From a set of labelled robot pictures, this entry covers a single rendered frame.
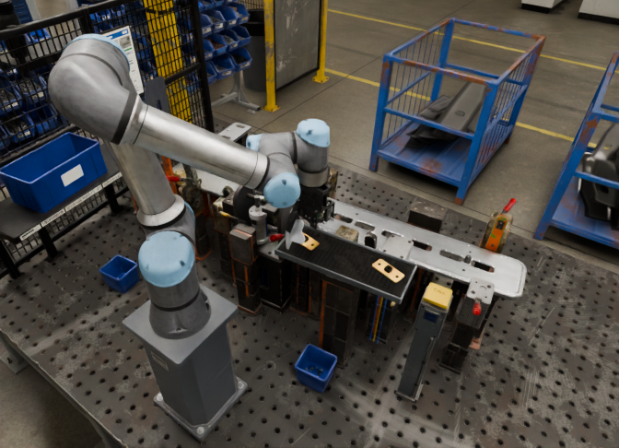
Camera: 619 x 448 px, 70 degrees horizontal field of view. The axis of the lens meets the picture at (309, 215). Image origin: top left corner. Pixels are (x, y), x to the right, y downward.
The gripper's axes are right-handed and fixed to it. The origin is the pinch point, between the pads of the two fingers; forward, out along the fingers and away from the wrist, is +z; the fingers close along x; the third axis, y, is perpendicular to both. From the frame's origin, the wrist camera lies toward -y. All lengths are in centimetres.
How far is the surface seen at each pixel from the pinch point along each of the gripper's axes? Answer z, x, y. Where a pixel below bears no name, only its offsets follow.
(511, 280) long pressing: 18, 44, 47
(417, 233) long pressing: 18.0, 42.8, 14.2
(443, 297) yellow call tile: 2.0, 9.1, 39.4
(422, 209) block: 15, 52, 10
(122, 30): -25, 18, -120
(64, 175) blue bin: 7, -31, -87
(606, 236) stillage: 98, 212, 63
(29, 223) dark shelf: 15, -48, -82
